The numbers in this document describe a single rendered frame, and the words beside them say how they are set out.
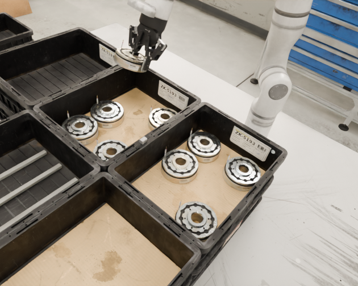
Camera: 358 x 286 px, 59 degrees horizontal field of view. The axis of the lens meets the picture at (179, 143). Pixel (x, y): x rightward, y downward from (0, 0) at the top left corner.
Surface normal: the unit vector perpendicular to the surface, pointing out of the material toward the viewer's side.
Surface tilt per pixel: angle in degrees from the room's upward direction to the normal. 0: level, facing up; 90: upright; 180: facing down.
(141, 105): 0
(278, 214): 0
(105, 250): 0
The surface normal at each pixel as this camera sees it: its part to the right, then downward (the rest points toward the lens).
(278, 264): 0.13, -0.70
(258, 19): -0.62, 0.50
